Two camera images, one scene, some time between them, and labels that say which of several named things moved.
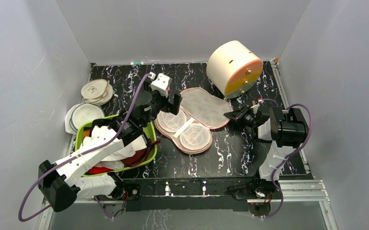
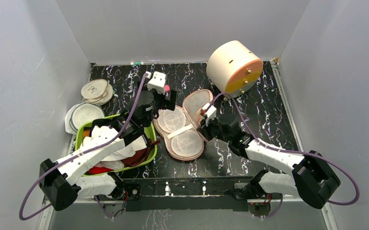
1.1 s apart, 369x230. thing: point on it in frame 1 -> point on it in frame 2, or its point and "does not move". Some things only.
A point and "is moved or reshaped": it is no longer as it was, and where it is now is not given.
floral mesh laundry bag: x=190 y=131 is moved or reshaped
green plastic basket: x=78 y=137 does not move
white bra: x=130 y=146 does not move
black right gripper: x=242 y=115 -> x=212 y=127
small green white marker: x=137 y=63 does not move
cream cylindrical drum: x=234 y=68 does not move
